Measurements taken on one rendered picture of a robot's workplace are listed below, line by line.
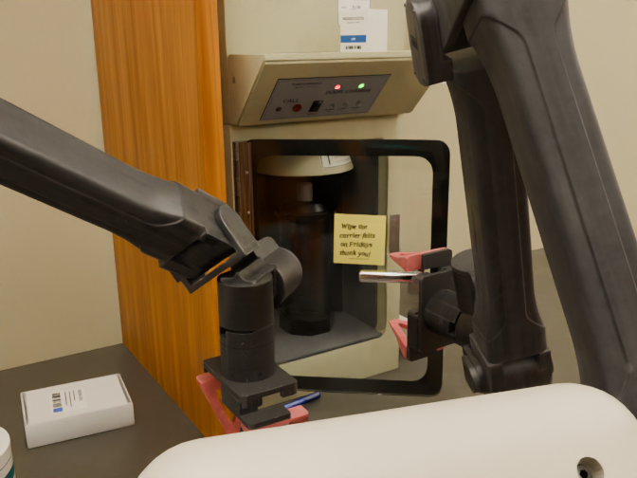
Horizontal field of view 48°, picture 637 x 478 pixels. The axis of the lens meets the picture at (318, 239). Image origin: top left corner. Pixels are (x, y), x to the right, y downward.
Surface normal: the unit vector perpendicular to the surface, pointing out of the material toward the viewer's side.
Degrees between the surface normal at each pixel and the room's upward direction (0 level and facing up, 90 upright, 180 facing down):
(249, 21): 90
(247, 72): 90
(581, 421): 25
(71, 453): 0
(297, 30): 90
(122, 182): 57
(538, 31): 67
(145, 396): 0
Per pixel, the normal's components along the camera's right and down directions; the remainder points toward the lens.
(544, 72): 0.00, -0.13
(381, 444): 0.10, -0.77
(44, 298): 0.52, 0.22
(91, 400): -0.01, -0.96
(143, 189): 0.75, -0.48
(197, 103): -0.85, 0.15
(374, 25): 0.75, 0.17
